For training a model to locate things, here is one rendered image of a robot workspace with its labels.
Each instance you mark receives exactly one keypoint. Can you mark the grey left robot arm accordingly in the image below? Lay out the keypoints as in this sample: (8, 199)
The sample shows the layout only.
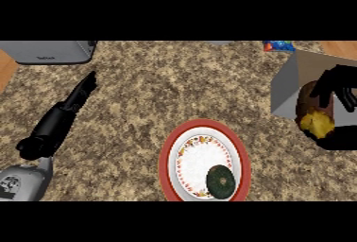
(23, 182)

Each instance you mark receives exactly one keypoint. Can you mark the dark green round vegetable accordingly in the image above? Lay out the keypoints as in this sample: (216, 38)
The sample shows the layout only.
(220, 182)

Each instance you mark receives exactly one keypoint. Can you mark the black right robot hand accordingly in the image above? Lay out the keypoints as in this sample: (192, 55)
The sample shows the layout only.
(338, 77)

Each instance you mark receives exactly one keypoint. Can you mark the red-rimmed white floral plate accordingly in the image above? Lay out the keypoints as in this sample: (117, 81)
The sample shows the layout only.
(200, 157)

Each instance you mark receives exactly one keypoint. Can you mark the brown sweet potato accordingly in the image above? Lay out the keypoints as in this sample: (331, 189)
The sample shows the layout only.
(310, 116)

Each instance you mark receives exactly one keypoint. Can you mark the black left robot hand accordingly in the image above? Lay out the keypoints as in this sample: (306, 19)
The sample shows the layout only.
(57, 123)

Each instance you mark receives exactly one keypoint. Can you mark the grey toaster appliance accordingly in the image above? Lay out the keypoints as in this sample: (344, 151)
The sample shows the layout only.
(51, 51)

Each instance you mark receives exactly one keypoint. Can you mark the open cardboard box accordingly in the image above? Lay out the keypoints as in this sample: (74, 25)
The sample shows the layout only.
(291, 91)

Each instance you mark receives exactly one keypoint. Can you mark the blue and orange snack bag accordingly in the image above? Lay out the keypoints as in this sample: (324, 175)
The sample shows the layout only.
(278, 46)

